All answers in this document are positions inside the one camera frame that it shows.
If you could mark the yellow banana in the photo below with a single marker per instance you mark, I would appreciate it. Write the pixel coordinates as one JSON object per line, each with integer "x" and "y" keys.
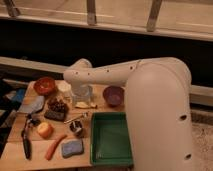
{"x": 84, "y": 105}

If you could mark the green plastic tray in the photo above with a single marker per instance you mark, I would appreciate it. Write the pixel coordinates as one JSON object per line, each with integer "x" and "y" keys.
{"x": 110, "y": 143}

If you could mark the purple bowl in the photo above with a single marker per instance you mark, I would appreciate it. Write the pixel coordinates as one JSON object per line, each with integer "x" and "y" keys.
{"x": 113, "y": 95}

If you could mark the small metal can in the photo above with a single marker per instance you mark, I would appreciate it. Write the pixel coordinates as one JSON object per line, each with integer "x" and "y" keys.
{"x": 77, "y": 128}

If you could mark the dark grape bunch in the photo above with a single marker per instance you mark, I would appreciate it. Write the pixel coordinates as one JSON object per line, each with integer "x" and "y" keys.
{"x": 57, "y": 105}

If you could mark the blue sponge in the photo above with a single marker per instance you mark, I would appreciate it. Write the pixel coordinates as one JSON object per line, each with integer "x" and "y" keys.
{"x": 74, "y": 147}

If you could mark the red bowl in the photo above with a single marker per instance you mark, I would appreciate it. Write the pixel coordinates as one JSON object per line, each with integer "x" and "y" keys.
{"x": 44, "y": 86}

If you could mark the yellow apple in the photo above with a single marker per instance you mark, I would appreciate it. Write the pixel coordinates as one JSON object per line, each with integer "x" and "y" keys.
{"x": 45, "y": 129}

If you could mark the dark green sponge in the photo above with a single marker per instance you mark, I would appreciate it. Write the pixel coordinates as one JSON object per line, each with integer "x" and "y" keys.
{"x": 52, "y": 115}

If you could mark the orange carrot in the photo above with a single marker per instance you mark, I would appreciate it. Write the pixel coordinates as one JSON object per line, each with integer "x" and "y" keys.
{"x": 53, "y": 146}

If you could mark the black handled tool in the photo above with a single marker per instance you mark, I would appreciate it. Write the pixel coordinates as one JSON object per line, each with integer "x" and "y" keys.
{"x": 30, "y": 121}

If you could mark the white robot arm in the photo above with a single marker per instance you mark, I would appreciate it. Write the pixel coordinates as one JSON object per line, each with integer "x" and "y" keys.
{"x": 156, "y": 105}

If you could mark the blue cloth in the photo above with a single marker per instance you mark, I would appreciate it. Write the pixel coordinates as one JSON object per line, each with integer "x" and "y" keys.
{"x": 19, "y": 95}

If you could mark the white cup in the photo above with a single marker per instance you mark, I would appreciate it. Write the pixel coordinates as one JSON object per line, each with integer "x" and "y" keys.
{"x": 65, "y": 89}

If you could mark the grey blue plate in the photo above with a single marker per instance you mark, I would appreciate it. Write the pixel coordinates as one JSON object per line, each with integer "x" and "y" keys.
{"x": 34, "y": 107}

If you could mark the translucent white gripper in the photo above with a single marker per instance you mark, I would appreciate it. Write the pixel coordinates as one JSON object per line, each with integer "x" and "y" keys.
{"x": 82, "y": 98}

